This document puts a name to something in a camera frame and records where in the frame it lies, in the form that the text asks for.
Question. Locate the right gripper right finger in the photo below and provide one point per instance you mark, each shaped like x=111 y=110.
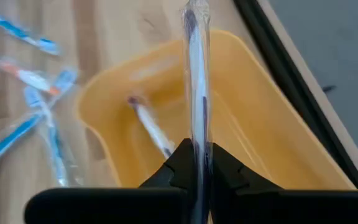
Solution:
x=275 y=208

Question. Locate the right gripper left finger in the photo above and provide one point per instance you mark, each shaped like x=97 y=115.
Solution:
x=104 y=207

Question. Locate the orange plastic bin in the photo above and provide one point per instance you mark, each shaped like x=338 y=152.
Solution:
x=244 y=124

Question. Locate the purple toothbrush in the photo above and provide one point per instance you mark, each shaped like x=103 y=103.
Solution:
x=197 y=77
x=149 y=124

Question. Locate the blue toothbrush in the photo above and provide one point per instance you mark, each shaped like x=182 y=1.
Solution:
x=14 y=135
x=17 y=31
x=54 y=146

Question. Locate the orange wrapped toothbrush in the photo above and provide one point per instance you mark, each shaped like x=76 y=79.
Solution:
x=33 y=79

